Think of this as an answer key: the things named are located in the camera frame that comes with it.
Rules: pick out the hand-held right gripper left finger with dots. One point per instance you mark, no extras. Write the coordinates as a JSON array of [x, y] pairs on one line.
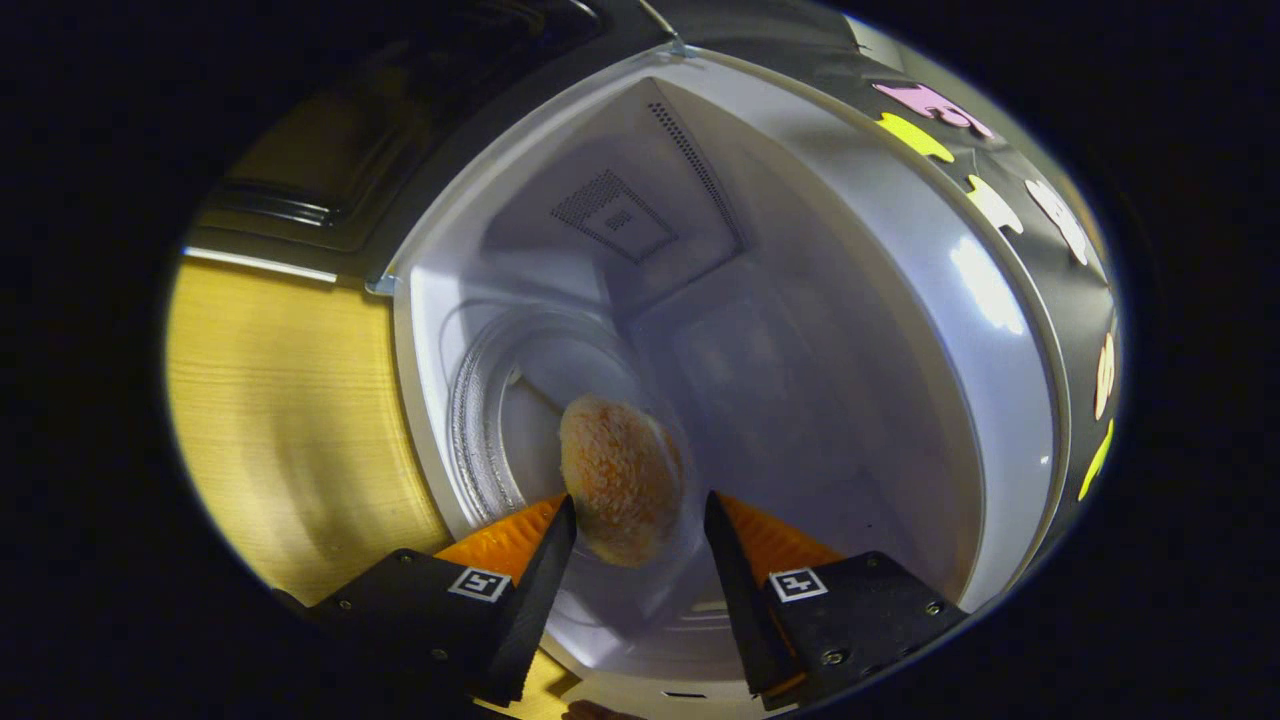
[[530, 600]]

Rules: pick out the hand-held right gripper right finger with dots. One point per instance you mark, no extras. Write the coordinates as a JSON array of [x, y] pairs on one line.
[[740, 600]]

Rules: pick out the round breaded patty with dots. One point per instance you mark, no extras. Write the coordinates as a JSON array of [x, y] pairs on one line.
[[620, 480]]

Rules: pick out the white microwave oven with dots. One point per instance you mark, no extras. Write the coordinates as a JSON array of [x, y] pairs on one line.
[[800, 350]]

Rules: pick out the glass turntable plate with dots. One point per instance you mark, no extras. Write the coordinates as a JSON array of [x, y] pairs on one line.
[[485, 420]]

